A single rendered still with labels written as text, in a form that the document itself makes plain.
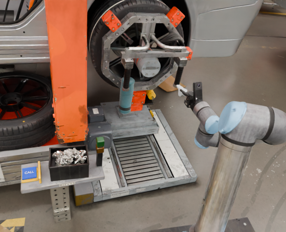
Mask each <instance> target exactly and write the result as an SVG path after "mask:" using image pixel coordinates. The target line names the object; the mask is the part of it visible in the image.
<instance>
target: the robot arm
mask: <svg viewBox="0 0 286 232"><path fill-rule="evenodd" d="M176 86H177V88H178V95H179V96H180V97H181V96H182V95H183V96H186V97H187V98H186V100H185V101H184V104H185V102H186V103H187V105H186V104H185V105H186V106H187V108H191V110H192V111H193V112H194V114H195V115H196V117H197V118H198V119H199V121H200V124H199V127H198V130H197V133H196V135H195V139H194V142H195V144H196V145H197V146H198V147H199V148H202V149H207V148H209V146H212V147H218V149H217V152H216V156H215V159H214V163H213V166H212V170H211V173H210V177H209V181H208V184H207V187H206V191H205V194H204V198H203V201H202V205H201V208H200V212H199V215H198V219H197V223H196V224H193V225H192V226H191V227H190V229H189V232H224V231H225V228H226V225H227V222H228V219H229V216H230V213H231V210H232V207H233V204H234V201H235V198H236V195H237V192H238V189H239V186H240V183H241V180H242V178H243V175H244V172H245V168H246V166H247V163H248V160H249V157H250V154H251V150H252V148H253V146H254V145H255V144H260V143H266V144H268V145H280V144H283V143H285V142H286V113H285V112H283V111H281V110H279V109H277V108H273V107H267V106H262V105H256V104H249V103H246V102H237V101H232V102H229V103H228V104H227V105H226V106H225V107H224V109H223V111H222V113H221V115H220V117H218V116H217V115H216V113H215V112H214V111H213V110H212V109H211V107H210V106H209V105H208V103H207V102H204V101H203V94H202V82H200V81H198V82H194V83H193V91H189V92H187V90H186V89H184V88H183V87H182V86H180V85H176ZM189 105H190V106H189Z"/></svg>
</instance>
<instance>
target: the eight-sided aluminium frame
mask: <svg viewBox="0 0 286 232"><path fill-rule="evenodd" d="M120 22H121V24H122V25H121V26H120V27H119V28H118V29H117V30H116V31H115V32H112V31H111V30H110V31H109V32H108V33H107V34H105V35H104V36H103V37H102V53H101V71H102V73H103V75H105V77H107V78H108V79H109V80H110V81H112V82H113V83H114V84H115V85H116V86H118V87H119V88H120V87H121V79H120V78H119V77H118V76H117V75H115V74H114V73H113V72H112V71H111V70H110V69H109V61H110V46H111V43H112V42H113V41H114V40H115V39H117V38H118V37H119V36H120V35H121V34H122V33H123V32H124V31H125V30H127V29H128V28H129V27H130V26H131V25H132V24H133V23H143V22H145V23H163V24H164V25H165V27H166V28H167V29H168V31H169V32H170V33H173V32H175V33H177V34H178V35H179V36H180V34H179V33H178V31H177V30H176V28H175V27H174V26H173V24H172V23H171V22H170V20H169V19H168V17H167V16H166V15H165V14H164V13H142V12H129V13H128V14H127V15H126V16H125V17H124V18H123V19H122V20H121V21H120ZM180 38H181V39H182V41H183V42H184V40H183V38H182V37H181V36H180ZM173 59H174V57H171V59H170V64H169V65H168V66H167V67H166V68H164V69H163V70H162V71H161V72H159V73H158V74H157V75H156V76H155V77H153V78H152V79H151V80H150V81H138V82H134V91H144V90H153V89H155V88H156V87H157V86H158V85H159V84H161V83H162V82H163V81H164V80H166V79H167V78H168V77H169V76H171V75H172V74H173V73H175V72H176V71H177V68H178V65H177V64H176V62H175V61H174V60H173Z"/></svg>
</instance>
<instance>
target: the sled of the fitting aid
mask: <svg viewBox="0 0 286 232"><path fill-rule="evenodd" d="M146 106H147V108H148V110H149V112H150V114H151V116H152V117H153V119H154V122H153V124H149V125H141V126H133V127H124V128H114V129H112V130H113V139H118V138H125V137H133V136H140V135H147V134H154V133H158V131H159V125H158V123H157V121H156V119H155V117H154V114H153V112H152V111H151V109H150V108H149V106H148V105H146Z"/></svg>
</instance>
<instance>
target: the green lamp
mask: <svg viewBox="0 0 286 232"><path fill-rule="evenodd" d="M96 145H97V147H102V146H105V141H104V137H96Z"/></svg>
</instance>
